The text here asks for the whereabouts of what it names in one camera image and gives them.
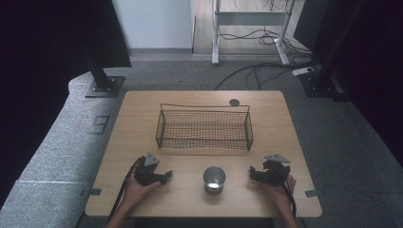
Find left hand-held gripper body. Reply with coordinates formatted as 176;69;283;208
133;151;165;187

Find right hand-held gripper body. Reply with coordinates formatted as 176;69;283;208
261;154;292;186

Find metal cup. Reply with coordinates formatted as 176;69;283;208
202;166;227;196

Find black wire mesh basket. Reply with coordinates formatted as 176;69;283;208
155;103;255;152

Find person's left hand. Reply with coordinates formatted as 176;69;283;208
122;177;163;210

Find person's right hand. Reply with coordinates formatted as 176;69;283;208
264;175;297;207

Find black metal stand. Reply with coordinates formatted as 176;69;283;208
83;47;126;99
298;0;351;103

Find white power strip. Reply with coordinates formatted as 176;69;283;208
292;66;316;77

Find black curtain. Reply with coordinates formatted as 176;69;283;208
0;0;133;210
293;0;403;160

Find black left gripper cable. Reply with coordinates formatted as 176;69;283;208
106;157;143;224

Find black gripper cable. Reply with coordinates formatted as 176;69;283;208
271;170;297;219
106;157;143;224

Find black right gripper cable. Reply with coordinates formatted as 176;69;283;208
271;170;297;219

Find black floor cables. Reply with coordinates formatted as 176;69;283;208
214;27;319;91

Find white metal desk frame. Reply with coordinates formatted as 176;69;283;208
211;0;297;67

